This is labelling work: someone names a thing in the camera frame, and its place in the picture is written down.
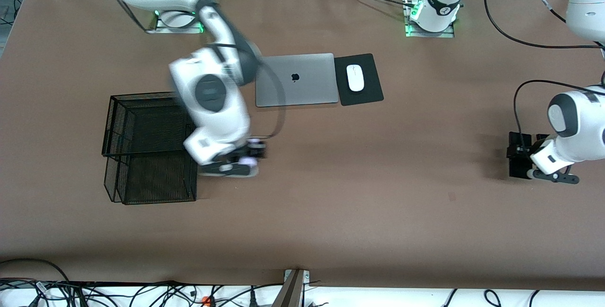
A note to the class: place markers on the white computer mouse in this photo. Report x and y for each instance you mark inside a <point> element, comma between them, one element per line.
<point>355,80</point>

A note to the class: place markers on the black mouse pad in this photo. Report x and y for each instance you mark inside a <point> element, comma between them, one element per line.
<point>368,94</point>

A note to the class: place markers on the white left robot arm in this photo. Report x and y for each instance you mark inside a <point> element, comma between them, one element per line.
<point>581,122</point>

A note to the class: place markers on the lilac flip phone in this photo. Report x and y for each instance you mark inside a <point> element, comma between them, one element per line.
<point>255,143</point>

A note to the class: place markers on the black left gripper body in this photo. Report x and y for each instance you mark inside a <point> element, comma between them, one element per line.
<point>534,147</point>

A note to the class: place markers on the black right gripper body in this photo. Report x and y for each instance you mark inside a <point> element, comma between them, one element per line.
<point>239,152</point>

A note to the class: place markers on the black slab smartphone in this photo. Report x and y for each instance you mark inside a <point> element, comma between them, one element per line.
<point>520,170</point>

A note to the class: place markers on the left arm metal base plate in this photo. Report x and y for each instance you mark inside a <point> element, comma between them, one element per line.
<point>446,34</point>

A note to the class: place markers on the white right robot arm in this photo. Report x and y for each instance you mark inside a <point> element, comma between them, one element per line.
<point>222,122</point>

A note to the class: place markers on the silver closed laptop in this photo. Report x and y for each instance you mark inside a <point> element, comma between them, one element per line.
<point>307,89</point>

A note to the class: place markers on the grey aluminium table bracket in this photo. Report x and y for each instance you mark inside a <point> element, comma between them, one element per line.
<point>290,293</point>

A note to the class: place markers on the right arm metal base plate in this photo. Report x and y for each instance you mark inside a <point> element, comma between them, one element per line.
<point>189,30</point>

